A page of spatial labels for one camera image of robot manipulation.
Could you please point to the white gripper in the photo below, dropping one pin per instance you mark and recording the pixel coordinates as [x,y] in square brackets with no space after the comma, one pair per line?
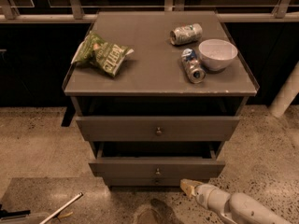
[205,192]

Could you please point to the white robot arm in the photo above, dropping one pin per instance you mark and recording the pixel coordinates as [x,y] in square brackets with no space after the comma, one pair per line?
[236,208]

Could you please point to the grey bottom drawer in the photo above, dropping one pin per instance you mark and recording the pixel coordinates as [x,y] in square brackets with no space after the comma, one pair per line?
[133,181]

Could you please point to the grey wooden drawer cabinet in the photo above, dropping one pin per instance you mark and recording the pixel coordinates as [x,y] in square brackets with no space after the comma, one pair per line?
[152,82]

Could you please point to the grey top drawer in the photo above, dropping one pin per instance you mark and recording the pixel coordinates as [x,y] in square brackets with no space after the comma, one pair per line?
[156,129]

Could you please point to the white rod on floor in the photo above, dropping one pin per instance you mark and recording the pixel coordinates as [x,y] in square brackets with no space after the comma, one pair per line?
[60,209]

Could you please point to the crushed blue silver can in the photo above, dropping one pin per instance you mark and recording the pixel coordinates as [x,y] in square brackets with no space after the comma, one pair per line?
[192,66]

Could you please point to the white pillar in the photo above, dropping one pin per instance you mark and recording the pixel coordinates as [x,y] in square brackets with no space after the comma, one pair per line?
[287,93]

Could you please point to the white bowl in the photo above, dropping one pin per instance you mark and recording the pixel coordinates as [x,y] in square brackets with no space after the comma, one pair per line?
[217,54]

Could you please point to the crushed silver green can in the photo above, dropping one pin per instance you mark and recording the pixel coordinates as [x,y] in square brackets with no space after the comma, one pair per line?
[186,34]

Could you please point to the green Kettle chip bag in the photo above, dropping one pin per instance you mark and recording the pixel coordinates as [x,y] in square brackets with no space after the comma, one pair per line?
[102,54]

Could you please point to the black tool on floor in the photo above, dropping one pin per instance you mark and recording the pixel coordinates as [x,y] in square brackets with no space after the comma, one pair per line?
[5,214]

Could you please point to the metal window railing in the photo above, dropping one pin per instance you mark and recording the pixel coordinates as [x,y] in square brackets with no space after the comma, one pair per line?
[65,11]

